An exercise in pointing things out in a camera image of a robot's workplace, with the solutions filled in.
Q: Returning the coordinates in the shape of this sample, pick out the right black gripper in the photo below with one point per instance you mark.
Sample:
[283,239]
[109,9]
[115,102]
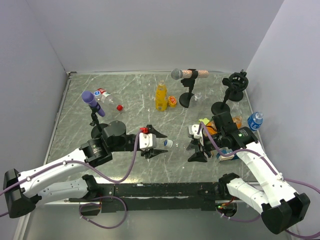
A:
[198,156]

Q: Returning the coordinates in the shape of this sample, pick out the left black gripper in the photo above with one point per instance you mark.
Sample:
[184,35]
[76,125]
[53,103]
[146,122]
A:
[152,152]

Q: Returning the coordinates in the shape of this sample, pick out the yellow juice bottle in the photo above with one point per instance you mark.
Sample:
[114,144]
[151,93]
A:
[161,101]

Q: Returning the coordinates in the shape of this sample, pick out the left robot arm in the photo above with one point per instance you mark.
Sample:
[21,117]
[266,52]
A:
[25,190]

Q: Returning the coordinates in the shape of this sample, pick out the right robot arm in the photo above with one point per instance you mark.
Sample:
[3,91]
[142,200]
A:
[278,203]

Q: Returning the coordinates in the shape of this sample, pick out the small clear open bottle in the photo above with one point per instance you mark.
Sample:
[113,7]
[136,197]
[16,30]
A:
[198,97]

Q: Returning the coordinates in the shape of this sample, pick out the clear bottle red cap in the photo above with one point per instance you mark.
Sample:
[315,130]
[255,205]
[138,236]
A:
[111,102]

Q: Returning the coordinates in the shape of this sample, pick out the blue label water bottle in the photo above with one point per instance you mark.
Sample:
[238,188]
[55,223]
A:
[255,120]

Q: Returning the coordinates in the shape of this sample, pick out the blue white block toy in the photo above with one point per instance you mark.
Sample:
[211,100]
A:
[222,158]

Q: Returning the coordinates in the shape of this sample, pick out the green toy block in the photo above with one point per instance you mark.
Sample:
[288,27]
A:
[204,120]

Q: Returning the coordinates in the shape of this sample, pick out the yellow red toy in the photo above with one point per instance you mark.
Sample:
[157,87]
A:
[172,102]

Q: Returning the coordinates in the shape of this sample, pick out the center black microphone stand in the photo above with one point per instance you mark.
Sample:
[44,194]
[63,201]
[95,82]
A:
[185,98]

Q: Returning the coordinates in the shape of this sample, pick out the black microphone stand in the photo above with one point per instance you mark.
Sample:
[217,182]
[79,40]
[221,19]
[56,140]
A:
[185,98]
[236,83]
[96,125]

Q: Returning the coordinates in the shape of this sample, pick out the left black microphone stand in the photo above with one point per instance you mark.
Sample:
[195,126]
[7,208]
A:
[96,125]

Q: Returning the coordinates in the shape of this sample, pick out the small black stand base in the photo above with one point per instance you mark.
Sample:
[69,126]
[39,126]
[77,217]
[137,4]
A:
[236,96]

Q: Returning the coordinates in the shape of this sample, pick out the silver head pink microphone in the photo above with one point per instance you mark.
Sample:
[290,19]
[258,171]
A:
[177,74]

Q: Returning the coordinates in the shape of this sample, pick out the purple microphone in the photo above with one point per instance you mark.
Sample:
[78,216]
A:
[89,98]

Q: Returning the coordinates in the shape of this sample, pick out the right black microphone stand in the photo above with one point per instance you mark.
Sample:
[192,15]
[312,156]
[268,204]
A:
[236,83]

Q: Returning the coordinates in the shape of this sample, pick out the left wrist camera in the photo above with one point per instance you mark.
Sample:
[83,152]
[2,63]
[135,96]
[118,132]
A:
[147,140]

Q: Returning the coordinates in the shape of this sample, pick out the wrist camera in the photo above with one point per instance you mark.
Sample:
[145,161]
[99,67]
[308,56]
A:
[147,140]
[195,133]

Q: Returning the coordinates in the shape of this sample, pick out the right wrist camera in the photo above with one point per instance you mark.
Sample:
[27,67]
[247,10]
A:
[195,133]

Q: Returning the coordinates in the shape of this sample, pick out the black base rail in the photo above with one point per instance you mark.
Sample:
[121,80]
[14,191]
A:
[206,196]

